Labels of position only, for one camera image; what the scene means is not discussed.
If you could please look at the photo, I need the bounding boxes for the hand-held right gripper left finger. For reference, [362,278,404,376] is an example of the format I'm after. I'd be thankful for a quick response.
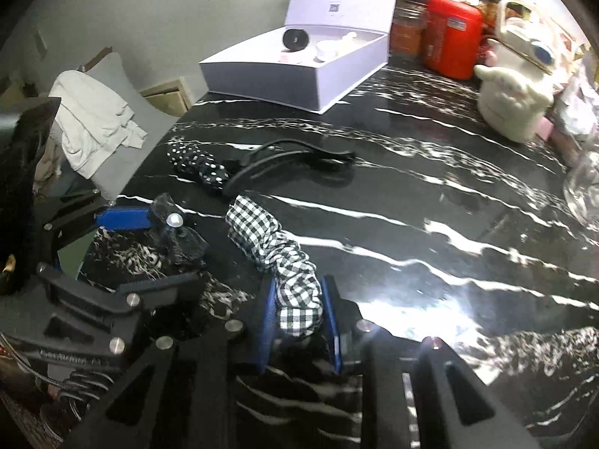
[61,281,282,449]

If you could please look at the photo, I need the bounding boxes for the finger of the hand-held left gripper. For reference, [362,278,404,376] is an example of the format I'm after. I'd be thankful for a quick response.
[40,190,157,244]
[37,262,202,319]

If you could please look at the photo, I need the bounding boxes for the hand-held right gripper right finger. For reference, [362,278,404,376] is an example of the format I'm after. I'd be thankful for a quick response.
[322,275,548,449]

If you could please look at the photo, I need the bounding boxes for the black lace hair bow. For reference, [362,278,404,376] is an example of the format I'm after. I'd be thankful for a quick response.
[147,193,210,269]

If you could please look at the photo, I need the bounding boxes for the black white checkered scrunchie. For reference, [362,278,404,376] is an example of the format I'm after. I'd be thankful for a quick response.
[225,195,325,337]

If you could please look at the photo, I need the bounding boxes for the black polka dot scrunchie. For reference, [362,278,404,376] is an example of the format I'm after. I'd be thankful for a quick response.
[167,138,230,190]

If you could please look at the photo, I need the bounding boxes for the black hair claw clip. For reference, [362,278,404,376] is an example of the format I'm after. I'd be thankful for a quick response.
[224,139,356,197]

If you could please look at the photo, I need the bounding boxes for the white gift box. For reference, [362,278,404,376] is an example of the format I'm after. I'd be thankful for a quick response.
[199,0,404,114]

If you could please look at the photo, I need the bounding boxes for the white round jar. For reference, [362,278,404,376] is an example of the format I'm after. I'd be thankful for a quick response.
[314,40,344,62]

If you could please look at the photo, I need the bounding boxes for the white cloth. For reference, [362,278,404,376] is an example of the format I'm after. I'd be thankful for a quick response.
[49,70,148,179]

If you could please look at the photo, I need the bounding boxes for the cardboard box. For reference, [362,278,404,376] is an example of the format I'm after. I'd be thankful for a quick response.
[140,76,192,117]

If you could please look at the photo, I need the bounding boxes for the cream cartoon kettle bottle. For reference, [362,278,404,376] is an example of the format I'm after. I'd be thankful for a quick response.
[474,0,557,143]

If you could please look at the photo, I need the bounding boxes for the clear glass cup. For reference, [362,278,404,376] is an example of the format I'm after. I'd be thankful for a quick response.
[562,150,599,227]

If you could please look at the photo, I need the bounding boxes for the red canister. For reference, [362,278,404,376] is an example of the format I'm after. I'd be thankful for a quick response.
[423,0,484,80]

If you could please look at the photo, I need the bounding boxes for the clear candy bag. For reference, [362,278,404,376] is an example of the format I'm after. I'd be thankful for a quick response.
[554,56,599,164]

